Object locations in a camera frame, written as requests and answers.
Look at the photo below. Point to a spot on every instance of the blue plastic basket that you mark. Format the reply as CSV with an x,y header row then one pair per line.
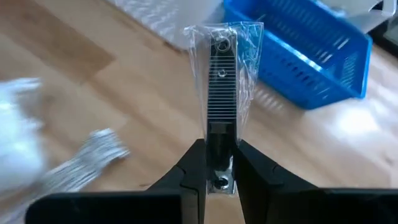
x,y
295,77

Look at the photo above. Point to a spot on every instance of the white solid plastic bin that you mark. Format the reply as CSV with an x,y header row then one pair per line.
x,y
367,18

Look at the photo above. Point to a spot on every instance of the white paper bandage packet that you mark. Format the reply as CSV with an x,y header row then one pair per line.
x,y
90,155

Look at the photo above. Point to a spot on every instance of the bagged black nail clipper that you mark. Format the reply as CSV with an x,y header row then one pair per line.
x,y
222,93

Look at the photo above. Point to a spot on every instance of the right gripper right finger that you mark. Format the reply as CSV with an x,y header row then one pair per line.
x,y
255,180

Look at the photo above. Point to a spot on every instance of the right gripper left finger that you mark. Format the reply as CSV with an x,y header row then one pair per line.
x,y
192,174

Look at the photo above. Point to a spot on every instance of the clear bag of cotton pads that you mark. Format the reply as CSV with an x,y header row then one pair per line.
x,y
18,140

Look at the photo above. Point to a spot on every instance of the white perforated plastic basket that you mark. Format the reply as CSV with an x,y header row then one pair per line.
x,y
174,18

